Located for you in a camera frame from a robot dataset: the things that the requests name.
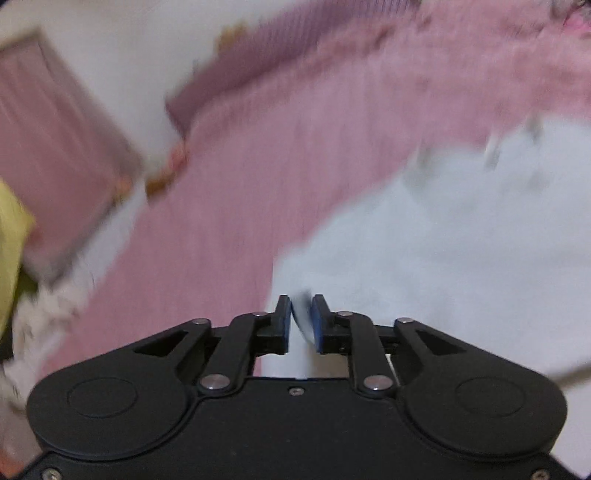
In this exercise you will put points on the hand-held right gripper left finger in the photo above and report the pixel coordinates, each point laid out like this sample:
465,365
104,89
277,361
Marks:
285,318

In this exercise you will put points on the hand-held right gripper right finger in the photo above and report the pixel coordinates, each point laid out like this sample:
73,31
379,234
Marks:
316,321

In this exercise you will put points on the small white garment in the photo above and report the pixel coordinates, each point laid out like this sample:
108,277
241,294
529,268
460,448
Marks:
438,254

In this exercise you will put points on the pink fluffy blanket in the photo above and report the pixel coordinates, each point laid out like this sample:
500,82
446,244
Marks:
240,184

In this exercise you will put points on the purple ribbed bed sheet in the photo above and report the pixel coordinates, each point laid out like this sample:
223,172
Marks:
277,50

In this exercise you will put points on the yellow cloth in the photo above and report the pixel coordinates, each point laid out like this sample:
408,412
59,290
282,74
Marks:
11,240

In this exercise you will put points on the pink fabric panel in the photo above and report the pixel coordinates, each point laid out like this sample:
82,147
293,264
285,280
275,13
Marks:
55,138

